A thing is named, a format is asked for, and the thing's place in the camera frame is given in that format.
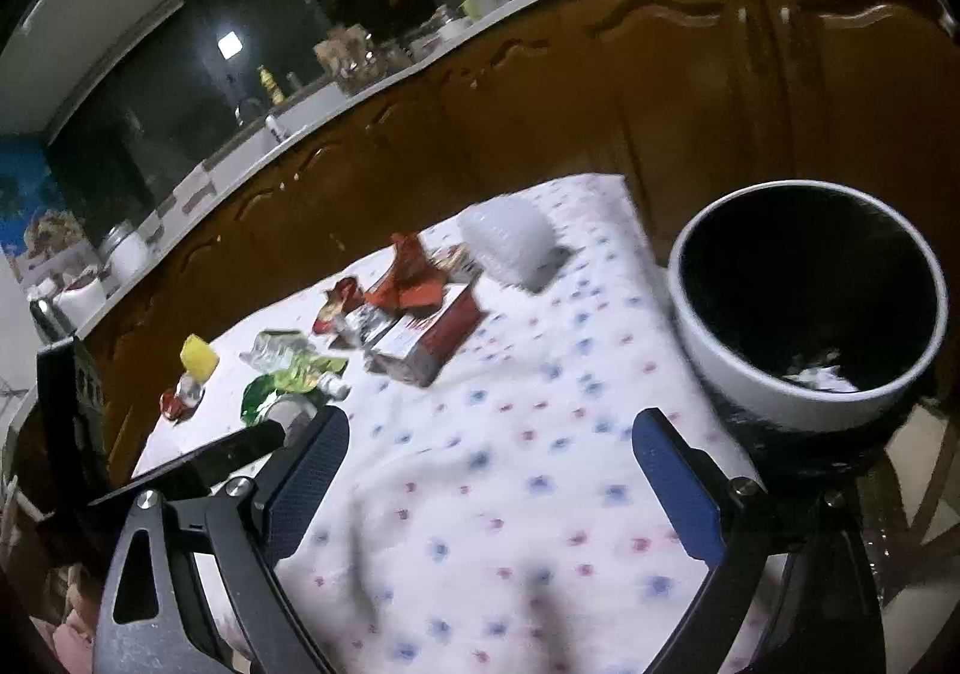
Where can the red and white box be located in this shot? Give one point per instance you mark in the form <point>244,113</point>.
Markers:
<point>435,337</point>

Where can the yellow bottle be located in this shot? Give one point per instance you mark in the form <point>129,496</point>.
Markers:
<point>270,85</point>

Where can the red snack wrapper with picture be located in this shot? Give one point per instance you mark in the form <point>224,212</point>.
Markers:
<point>341,303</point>

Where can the white ribbed plastic cup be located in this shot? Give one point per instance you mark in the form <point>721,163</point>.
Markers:
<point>506,243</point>

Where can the pale green cup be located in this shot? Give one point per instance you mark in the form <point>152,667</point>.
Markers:
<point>478,5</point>

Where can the pink cloth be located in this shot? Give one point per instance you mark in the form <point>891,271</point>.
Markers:
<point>71,629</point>

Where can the white soap dispenser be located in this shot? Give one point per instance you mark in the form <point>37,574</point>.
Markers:
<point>276,127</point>

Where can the white kitchen countertop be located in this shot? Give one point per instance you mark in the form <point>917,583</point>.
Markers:
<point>247,157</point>

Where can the white floral tablecloth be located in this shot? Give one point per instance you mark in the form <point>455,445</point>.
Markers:
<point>480,494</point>

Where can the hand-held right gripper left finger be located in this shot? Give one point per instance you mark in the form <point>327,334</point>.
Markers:
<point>307,464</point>

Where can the white canister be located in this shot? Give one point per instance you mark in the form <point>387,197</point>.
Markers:
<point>81,303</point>

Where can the metal kettle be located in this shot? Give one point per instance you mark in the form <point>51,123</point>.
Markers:
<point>46,322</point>

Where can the utensil rack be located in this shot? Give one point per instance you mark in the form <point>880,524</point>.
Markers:
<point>345,56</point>

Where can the white bin with black bag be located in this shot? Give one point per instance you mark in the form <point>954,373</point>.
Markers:
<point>787,374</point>

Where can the small red and white bottle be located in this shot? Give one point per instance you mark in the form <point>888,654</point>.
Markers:
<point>184,400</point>

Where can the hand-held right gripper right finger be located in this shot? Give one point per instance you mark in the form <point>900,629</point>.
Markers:
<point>675,479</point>

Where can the brown wooden kitchen cabinets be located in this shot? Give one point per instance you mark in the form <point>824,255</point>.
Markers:
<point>600,89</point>

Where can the blue wall poster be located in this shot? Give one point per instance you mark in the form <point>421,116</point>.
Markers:
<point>34,202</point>

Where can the metal faucet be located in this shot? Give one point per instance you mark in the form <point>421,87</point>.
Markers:
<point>249,110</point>

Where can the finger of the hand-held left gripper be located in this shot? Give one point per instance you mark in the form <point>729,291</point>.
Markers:
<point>210,456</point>

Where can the yellow sponge block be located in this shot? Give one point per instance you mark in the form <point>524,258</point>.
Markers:
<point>199,353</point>

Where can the clear plastic wrapper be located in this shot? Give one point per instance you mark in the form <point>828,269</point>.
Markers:
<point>274,346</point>

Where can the dark kitchen window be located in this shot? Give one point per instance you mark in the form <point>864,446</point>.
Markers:
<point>172,89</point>

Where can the crumpled red wrapper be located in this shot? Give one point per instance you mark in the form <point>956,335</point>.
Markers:
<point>405,277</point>

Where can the white jar with metal lid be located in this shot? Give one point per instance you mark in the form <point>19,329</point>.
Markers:
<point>126,254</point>

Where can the green shiny wrapper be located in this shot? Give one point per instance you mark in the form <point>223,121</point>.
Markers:
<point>296,378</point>

